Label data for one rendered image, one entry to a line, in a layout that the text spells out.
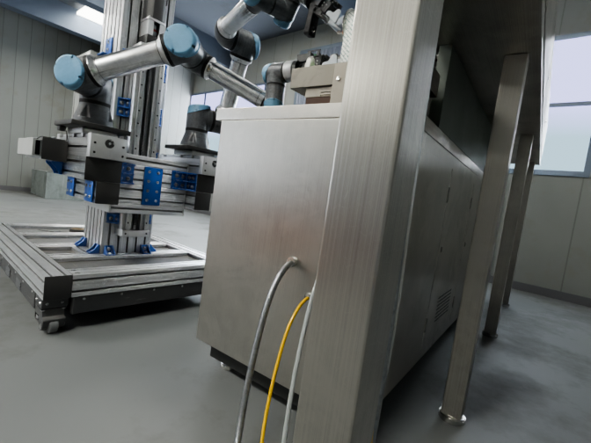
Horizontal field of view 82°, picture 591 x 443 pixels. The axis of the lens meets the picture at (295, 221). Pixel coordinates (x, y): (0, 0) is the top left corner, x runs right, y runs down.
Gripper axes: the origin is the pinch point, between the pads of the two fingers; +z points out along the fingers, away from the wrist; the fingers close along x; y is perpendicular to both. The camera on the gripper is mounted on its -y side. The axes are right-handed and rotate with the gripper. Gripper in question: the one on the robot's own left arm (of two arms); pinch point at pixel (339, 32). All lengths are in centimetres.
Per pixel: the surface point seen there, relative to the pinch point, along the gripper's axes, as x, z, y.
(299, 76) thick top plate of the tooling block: -23.9, 18.4, -16.5
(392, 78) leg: -81, 76, -1
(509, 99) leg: 9, 59, 18
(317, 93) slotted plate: -22.9, 26.9, -16.3
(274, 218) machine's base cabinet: -30, 48, -48
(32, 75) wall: 123, -625, -402
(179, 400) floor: -45, 74, -101
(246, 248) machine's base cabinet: -30, 48, -63
